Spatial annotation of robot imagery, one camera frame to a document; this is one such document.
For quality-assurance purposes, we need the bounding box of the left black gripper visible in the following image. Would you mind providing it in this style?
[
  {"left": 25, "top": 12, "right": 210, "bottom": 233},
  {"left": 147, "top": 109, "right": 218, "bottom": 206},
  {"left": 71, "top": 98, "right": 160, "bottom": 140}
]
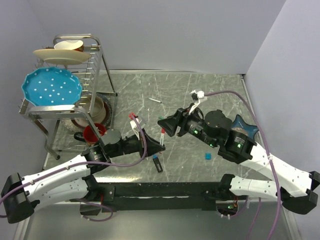
[{"left": 108, "top": 127, "right": 165, "bottom": 160}]

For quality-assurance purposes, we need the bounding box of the blue marker cap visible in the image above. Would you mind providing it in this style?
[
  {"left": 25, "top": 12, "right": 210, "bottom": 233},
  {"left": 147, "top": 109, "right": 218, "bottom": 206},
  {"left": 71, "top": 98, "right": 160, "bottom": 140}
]
[{"left": 205, "top": 153, "right": 211, "bottom": 160}]

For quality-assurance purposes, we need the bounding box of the red mug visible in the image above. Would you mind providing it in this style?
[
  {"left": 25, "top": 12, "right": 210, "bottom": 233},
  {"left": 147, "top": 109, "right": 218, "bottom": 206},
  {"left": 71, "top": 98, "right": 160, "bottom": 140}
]
[{"left": 73, "top": 123, "right": 107, "bottom": 146}]

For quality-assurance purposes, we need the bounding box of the patterned rim plate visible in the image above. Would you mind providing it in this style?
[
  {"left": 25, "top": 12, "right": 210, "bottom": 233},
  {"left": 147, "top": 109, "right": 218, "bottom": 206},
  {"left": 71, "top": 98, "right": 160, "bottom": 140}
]
[{"left": 61, "top": 92, "right": 113, "bottom": 132}]

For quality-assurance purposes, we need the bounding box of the metal dish rack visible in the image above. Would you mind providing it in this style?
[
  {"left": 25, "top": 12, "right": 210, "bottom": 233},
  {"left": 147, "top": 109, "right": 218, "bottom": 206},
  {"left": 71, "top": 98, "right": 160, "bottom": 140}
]
[{"left": 19, "top": 34, "right": 118, "bottom": 159}]

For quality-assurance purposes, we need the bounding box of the white pen red tip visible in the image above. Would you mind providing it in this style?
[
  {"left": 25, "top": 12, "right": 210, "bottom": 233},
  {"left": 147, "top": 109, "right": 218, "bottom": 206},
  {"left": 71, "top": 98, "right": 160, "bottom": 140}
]
[{"left": 159, "top": 131, "right": 165, "bottom": 146}]

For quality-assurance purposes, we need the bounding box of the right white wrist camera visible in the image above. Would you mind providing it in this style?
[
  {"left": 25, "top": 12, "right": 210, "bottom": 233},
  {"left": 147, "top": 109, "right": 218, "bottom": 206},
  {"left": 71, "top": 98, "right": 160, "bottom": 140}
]
[{"left": 188, "top": 89, "right": 208, "bottom": 115}]

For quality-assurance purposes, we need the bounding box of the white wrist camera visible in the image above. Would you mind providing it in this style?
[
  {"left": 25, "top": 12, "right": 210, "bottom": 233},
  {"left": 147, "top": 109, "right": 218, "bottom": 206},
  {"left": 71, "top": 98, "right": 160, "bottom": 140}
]
[
  {"left": 188, "top": 89, "right": 208, "bottom": 115},
  {"left": 127, "top": 112, "right": 148, "bottom": 137}
]

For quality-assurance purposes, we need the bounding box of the cream deep bowl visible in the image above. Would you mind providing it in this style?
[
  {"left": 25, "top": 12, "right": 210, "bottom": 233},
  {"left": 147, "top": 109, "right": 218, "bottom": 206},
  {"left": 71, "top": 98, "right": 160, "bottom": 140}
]
[{"left": 74, "top": 94, "right": 107, "bottom": 128}]

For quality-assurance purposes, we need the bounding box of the blue polka dot plate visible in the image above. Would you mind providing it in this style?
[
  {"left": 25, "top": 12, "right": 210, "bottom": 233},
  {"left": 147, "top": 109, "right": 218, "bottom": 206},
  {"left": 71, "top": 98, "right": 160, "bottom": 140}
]
[{"left": 21, "top": 66, "right": 83, "bottom": 107}]

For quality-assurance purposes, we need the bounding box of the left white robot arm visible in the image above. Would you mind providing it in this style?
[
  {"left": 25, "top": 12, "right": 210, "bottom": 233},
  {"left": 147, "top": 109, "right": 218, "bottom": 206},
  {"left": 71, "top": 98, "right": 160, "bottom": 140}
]
[{"left": 0, "top": 130, "right": 166, "bottom": 224}]

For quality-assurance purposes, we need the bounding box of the white and red bowl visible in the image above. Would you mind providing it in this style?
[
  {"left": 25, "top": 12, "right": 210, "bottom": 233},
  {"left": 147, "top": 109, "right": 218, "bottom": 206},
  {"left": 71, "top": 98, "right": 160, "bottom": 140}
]
[{"left": 53, "top": 40, "right": 84, "bottom": 52}]

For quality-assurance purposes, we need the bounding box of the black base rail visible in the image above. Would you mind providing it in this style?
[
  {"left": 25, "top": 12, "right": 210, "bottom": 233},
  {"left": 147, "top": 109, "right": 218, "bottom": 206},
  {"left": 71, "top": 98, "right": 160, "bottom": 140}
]
[{"left": 84, "top": 182, "right": 239, "bottom": 212}]

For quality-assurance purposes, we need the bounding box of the cream flat plate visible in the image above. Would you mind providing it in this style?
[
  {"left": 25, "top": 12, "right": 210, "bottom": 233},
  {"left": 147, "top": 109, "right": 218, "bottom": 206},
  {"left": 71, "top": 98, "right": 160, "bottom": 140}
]
[{"left": 33, "top": 48, "right": 91, "bottom": 65}]

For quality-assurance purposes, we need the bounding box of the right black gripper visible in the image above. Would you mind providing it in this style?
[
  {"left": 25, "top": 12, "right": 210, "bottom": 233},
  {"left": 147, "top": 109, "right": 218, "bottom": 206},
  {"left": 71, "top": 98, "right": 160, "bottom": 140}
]
[{"left": 156, "top": 102, "right": 218, "bottom": 148}]

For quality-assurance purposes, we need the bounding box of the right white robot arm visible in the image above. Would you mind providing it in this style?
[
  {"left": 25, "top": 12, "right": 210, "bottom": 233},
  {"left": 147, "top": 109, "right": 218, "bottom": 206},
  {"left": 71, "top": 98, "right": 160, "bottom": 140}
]
[{"left": 157, "top": 108, "right": 320, "bottom": 215}]

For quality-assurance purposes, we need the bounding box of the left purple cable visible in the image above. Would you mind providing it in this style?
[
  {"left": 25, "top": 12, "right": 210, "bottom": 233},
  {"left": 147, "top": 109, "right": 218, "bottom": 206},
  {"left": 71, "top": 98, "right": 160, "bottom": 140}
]
[{"left": 0, "top": 116, "right": 148, "bottom": 223}]

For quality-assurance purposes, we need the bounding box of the blue star-shaped dish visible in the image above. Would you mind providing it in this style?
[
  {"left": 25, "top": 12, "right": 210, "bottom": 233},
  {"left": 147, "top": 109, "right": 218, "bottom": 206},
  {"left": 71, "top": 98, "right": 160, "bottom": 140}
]
[{"left": 231, "top": 114, "right": 259, "bottom": 139}]

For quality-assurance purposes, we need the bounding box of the black marker blue tip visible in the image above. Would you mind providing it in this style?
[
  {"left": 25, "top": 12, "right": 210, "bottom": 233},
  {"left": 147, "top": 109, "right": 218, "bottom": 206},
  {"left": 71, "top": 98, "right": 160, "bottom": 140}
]
[{"left": 152, "top": 155, "right": 163, "bottom": 173}]

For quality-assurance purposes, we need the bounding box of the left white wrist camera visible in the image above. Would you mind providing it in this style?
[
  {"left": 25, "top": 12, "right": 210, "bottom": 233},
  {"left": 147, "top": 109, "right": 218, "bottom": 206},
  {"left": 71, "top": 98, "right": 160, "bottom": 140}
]
[{"left": 127, "top": 112, "right": 148, "bottom": 137}]

